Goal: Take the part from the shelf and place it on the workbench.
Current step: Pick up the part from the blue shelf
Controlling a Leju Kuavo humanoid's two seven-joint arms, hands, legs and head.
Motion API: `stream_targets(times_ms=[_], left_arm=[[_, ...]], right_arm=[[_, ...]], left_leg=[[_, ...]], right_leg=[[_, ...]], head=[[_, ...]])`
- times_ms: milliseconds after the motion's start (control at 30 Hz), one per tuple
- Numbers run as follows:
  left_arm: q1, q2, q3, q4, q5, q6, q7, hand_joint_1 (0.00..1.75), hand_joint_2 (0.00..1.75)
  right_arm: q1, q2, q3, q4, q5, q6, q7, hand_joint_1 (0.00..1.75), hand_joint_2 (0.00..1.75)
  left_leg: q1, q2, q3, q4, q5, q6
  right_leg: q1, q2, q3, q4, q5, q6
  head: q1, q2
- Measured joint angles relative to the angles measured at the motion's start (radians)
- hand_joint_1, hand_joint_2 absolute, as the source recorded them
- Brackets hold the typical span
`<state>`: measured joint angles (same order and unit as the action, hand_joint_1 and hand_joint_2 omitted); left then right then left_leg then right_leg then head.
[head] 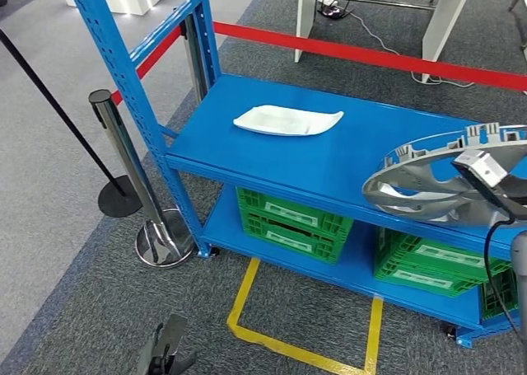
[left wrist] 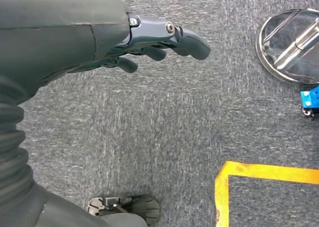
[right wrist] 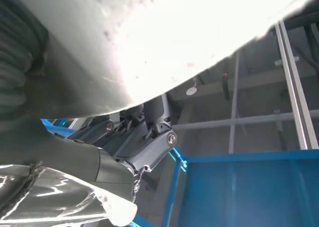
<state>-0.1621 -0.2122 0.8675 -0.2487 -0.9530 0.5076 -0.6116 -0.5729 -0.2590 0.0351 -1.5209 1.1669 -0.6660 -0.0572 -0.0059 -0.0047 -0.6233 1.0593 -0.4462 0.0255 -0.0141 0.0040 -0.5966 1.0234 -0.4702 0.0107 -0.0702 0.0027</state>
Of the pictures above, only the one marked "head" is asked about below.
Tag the white plastic trim part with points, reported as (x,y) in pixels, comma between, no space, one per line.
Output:
(284,121)

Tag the blue metal shelf rack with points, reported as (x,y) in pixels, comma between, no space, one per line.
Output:
(308,154)

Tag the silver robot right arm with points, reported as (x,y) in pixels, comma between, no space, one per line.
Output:
(521,263)

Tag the short red barrier belt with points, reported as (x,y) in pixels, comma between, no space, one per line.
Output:
(156,58)

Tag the black stanchion post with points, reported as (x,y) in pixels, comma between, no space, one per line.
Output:
(119,198)

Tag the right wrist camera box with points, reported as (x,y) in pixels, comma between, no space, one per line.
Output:
(479,168)

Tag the power strip with plugs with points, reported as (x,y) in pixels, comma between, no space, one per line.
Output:
(329,7)

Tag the silver wheel hubcap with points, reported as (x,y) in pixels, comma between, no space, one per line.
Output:
(412,189)

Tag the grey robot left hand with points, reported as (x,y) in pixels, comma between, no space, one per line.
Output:
(181,363)

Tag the green folded plastic crate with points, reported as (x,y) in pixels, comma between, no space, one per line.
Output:
(445,255)
(415,277)
(284,211)
(284,241)

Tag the long red barrier belt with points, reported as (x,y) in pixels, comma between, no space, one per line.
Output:
(370,54)

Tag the white desk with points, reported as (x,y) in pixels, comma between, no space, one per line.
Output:
(442,28)

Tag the chrome stanchion post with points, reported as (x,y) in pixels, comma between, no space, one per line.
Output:
(193,61)
(119,143)

